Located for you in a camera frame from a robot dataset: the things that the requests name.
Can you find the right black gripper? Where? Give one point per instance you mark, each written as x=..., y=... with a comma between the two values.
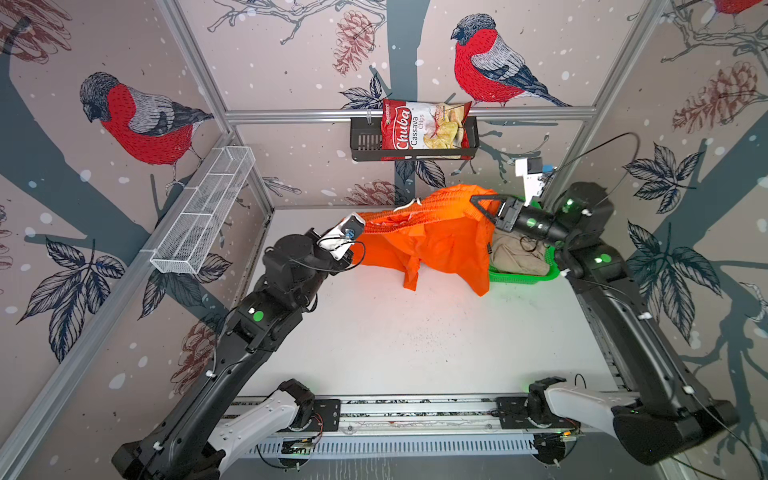
x=510, y=206

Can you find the orange shorts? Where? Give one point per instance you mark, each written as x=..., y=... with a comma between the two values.
x=443, y=231

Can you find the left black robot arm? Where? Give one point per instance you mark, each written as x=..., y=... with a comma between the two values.
x=194, y=441

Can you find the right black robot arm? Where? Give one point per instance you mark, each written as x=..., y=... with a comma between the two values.
x=663, y=410

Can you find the beige shorts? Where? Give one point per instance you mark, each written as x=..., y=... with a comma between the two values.
x=514, y=253

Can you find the green plastic basket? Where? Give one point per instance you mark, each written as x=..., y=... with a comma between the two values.
x=499, y=277

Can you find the red cassava chips bag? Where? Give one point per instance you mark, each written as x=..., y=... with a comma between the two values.
x=407, y=126

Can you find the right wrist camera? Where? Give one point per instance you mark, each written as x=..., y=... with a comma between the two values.
x=535, y=175

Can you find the black wall basket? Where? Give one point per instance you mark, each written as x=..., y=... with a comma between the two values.
x=366, y=144

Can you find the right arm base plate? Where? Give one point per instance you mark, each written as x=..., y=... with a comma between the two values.
x=529, y=412

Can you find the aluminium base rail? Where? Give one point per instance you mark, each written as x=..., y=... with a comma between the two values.
x=420, y=414

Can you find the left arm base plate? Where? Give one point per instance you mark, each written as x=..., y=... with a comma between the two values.
x=317, y=416

